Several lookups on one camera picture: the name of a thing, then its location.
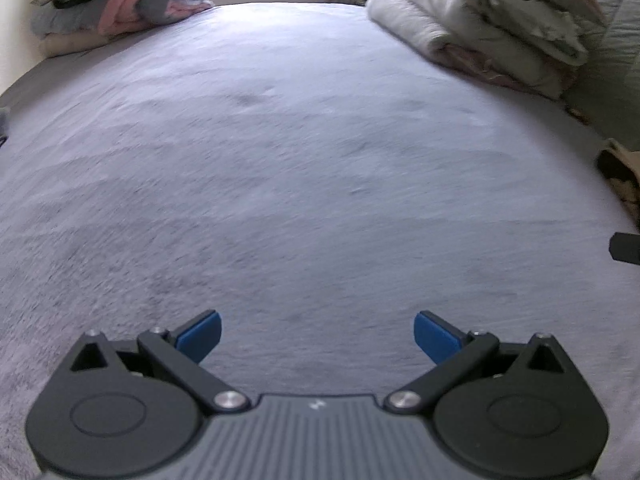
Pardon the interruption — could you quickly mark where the folded grey pink comforter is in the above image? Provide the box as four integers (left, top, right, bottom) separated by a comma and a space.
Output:
366, 0, 576, 100

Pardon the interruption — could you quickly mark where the folded printed grey quilt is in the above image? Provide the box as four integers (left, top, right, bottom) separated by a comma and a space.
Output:
480, 0, 588, 66

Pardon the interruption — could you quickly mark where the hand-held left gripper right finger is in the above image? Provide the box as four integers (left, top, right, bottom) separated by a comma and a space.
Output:
383, 310, 573, 415

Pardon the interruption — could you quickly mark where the grey folded blanket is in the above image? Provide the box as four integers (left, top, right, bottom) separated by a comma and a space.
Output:
31, 2, 108, 37

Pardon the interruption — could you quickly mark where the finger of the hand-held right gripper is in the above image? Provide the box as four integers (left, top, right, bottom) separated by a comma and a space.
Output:
608, 232, 640, 264

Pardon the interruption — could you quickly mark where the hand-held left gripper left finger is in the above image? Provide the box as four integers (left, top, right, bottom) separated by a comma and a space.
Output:
67, 309, 251, 415

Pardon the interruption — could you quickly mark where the brown floral blanket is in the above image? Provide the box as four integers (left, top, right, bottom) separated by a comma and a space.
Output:
595, 139, 640, 233

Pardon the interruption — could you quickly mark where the grey folded garment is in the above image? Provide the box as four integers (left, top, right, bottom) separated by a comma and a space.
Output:
135, 0, 216, 23

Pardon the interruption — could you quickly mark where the beige folded blanket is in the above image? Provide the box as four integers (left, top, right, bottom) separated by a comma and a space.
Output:
39, 30, 108, 58

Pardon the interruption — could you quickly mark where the grey quilted headboard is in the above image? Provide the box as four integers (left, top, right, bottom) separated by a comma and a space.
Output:
562, 0, 640, 156

